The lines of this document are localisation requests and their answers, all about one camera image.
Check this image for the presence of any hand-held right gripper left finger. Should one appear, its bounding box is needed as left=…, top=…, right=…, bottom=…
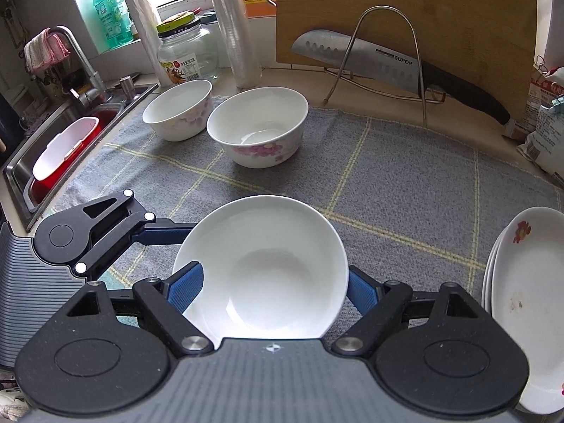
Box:
left=66, top=261, right=216, bottom=357

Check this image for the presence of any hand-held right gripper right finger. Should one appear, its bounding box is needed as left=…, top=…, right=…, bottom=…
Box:
left=330, top=265, right=492, bottom=357

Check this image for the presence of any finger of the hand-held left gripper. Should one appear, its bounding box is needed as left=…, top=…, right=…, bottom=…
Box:
left=66, top=189, right=197, bottom=274

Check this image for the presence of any white ceramic bowl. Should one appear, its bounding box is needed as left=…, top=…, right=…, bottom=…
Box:
left=172, top=195, right=349, bottom=340

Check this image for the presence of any white pink-floral bowl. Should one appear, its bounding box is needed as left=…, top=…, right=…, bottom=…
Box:
left=206, top=88, right=309, bottom=169
left=142, top=79, right=213, bottom=142

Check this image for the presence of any white plate with pink flower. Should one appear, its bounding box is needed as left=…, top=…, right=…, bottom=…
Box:
left=490, top=206, right=564, bottom=415

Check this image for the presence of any grey checked cloth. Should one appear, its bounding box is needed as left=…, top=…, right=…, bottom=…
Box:
left=50, top=94, right=564, bottom=344

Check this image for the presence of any steel kitchen sink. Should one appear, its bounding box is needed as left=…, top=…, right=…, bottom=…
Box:
left=0, top=81, right=160, bottom=232

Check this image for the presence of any red plastic basin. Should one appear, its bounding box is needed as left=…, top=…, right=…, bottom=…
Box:
left=26, top=112, right=117, bottom=199

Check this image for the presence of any white plastic board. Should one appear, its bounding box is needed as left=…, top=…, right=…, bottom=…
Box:
left=32, top=117, right=100, bottom=181

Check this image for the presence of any steel kitchen faucet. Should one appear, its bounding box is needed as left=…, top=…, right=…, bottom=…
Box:
left=46, top=26, right=106, bottom=106

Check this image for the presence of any glass jar yellow-green lid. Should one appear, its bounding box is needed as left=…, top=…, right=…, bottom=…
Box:
left=157, top=10, right=221, bottom=86

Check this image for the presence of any white plastic wrap roll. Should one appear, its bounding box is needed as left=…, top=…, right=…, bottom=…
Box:
left=121, top=0, right=174, bottom=89

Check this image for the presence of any stack of clear plastic cups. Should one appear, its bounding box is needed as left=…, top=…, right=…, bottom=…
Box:
left=207, top=0, right=264, bottom=90

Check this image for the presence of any pink white rag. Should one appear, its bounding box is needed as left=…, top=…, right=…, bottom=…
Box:
left=24, top=27, right=70, bottom=75

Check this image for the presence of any green dish soap bottle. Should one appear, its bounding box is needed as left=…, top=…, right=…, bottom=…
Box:
left=92, top=0, right=133, bottom=50

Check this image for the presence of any white printed food bag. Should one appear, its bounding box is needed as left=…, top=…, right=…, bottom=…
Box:
left=515, top=97, right=564, bottom=174

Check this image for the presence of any red white food bag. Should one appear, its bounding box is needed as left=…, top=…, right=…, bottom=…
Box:
left=507, top=77, right=564, bottom=137

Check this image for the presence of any bamboo cutting board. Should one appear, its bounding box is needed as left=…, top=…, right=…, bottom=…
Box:
left=275, top=0, right=540, bottom=117

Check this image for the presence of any metal wire board stand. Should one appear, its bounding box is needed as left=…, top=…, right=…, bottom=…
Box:
left=323, top=6, right=446, bottom=128

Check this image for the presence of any steel kitchen knife black handle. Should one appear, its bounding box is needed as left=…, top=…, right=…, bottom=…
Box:
left=291, top=29, right=512, bottom=126

